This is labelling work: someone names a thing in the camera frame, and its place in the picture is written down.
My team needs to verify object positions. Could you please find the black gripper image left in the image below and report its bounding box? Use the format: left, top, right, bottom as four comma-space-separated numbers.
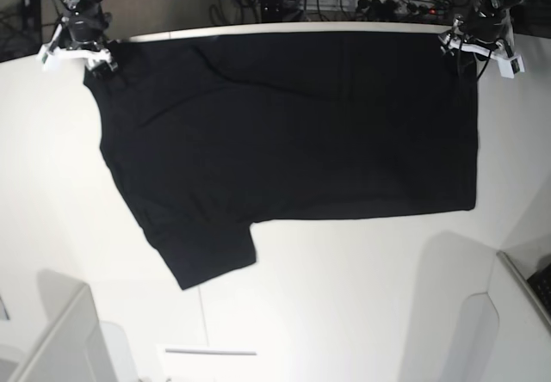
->
59, 10, 119, 80

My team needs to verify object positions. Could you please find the black T-shirt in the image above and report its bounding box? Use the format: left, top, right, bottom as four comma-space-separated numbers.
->
84, 32, 479, 289

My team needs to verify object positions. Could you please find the black keyboard at right edge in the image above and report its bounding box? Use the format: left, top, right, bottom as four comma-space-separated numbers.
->
528, 266, 551, 313

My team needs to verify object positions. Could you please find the white partition lower right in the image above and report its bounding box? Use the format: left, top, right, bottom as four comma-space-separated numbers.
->
442, 252, 550, 381

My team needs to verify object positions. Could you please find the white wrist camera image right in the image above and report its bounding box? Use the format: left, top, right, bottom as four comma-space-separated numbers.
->
461, 40, 525, 79

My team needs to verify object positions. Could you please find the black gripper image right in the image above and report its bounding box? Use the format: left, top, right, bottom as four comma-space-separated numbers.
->
438, 14, 512, 53

